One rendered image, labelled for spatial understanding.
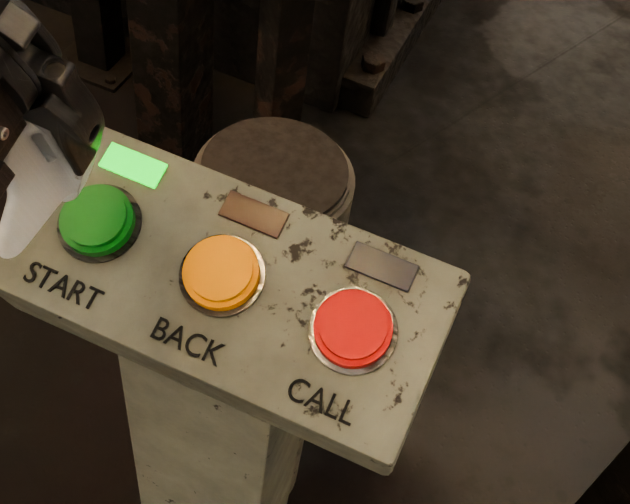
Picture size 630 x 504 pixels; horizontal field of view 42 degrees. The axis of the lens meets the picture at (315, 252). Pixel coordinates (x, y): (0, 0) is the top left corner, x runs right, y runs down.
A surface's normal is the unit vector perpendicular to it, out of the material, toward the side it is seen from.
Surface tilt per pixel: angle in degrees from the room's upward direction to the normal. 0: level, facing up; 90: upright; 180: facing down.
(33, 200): 93
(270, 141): 0
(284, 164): 0
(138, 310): 20
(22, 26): 43
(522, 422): 0
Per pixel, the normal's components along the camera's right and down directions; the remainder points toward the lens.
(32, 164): 0.91, 0.39
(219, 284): -0.04, -0.36
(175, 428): -0.40, 0.69
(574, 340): 0.10, -0.63
